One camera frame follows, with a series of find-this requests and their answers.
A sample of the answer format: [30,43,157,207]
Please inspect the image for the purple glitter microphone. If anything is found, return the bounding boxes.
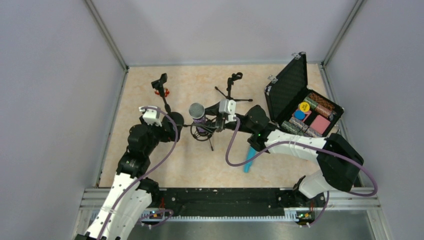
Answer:
[188,102,207,136]

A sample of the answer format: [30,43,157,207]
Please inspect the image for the shock mount tripod stand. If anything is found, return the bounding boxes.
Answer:
[182,122,216,152]

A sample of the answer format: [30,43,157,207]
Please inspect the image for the teal microphone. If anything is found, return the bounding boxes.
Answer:
[243,146,257,173]

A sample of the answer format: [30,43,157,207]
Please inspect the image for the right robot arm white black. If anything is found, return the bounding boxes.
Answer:
[199,99,365,199]

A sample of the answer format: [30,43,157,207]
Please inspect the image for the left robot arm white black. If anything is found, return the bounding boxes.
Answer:
[75,112,184,240]

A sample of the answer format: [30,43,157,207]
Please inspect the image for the round base microphone stand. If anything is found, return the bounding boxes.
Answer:
[151,73,184,128]

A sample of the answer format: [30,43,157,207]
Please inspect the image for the small black tripod stand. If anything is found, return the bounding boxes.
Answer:
[214,72,253,102]

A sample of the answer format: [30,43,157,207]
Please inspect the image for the black foam lined case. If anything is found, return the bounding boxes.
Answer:
[264,51,344,137]

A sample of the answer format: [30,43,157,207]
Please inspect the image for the red owl toy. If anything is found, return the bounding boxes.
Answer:
[155,87,170,98]

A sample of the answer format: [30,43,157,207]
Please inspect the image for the blue round chip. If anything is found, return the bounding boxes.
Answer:
[293,110,306,121]

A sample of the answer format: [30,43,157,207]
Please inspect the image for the yellow round chip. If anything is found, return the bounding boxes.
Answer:
[298,101,311,113]

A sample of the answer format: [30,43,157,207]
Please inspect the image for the pink card box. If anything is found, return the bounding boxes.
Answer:
[309,115,331,135]

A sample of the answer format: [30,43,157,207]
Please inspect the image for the poker chip rolls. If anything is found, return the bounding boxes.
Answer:
[281,92,338,138]

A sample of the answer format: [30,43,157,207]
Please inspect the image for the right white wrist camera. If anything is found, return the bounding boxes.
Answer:
[218,98,237,124]

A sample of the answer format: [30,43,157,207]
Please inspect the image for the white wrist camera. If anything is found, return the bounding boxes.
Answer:
[218,98,237,124]
[138,105,162,127]

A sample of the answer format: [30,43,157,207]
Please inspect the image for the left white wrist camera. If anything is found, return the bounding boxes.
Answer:
[138,105,162,127]

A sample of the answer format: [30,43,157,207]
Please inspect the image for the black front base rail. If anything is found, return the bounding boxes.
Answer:
[149,187,300,217]

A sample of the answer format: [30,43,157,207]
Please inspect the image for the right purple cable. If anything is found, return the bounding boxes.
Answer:
[225,115,379,228]

